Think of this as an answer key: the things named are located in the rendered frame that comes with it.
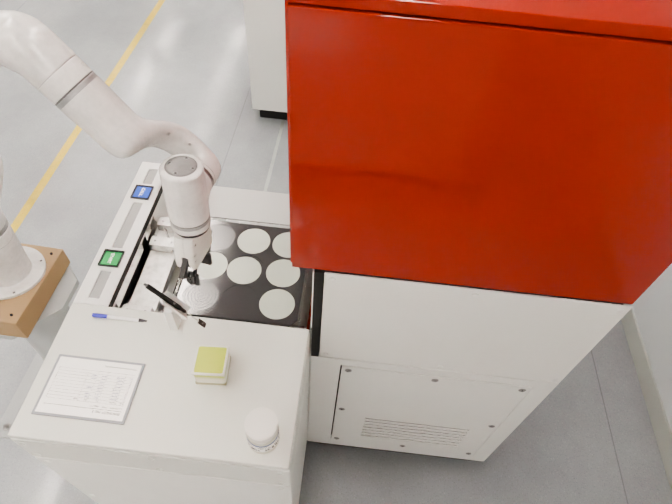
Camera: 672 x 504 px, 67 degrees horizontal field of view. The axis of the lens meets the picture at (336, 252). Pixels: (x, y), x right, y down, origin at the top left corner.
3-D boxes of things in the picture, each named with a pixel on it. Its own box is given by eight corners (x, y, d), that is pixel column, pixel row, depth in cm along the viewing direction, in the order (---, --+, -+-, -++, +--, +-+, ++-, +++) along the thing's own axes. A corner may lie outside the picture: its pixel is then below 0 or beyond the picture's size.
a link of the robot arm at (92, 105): (97, 68, 100) (208, 178, 115) (47, 113, 89) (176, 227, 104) (121, 45, 95) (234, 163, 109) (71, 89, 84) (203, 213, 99)
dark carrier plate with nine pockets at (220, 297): (312, 232, 161) (312, 231, 160) (296, 327, 139) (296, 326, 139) (204, 220, 161) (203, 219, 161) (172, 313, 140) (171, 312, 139)
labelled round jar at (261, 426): (281, 424, 115) (280, 408, 108) (276, 456, 111) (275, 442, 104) (251, 420, 116) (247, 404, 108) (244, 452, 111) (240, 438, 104)
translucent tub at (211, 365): (232, 358, 125) (229, 345, 119) (227, 387, 120) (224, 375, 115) (201, 357, 125) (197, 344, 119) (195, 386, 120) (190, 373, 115)
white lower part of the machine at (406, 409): (466, 298, 256) (522, 180, 192) (479, 468, 206) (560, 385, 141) (327, 283, 257) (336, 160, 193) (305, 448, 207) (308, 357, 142)
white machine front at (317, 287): (343, 161, 193) (352, 66, 161) (318, 356, 142) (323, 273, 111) (335, 160, 193) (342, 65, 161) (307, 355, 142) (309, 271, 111)
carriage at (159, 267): (189, 229, 164) (187, 223, 162) (153, 327, 141) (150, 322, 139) (164, 226, 164) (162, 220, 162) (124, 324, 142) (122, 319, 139)
